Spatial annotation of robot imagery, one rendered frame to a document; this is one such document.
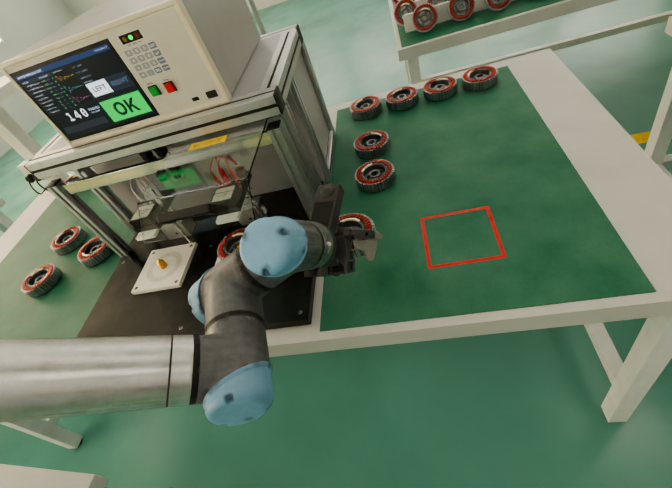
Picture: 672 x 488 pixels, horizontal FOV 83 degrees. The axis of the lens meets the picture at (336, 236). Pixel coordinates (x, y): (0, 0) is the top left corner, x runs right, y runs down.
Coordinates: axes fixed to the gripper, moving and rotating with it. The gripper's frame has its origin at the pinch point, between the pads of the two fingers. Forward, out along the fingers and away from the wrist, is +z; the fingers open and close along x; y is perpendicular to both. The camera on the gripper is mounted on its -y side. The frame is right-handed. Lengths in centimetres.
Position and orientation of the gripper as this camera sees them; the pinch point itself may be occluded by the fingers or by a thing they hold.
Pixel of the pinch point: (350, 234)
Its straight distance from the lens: 79.1
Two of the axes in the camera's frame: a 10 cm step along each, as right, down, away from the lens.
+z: 3.3, 0.1, 9.4
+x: 9.4, -0.3, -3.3
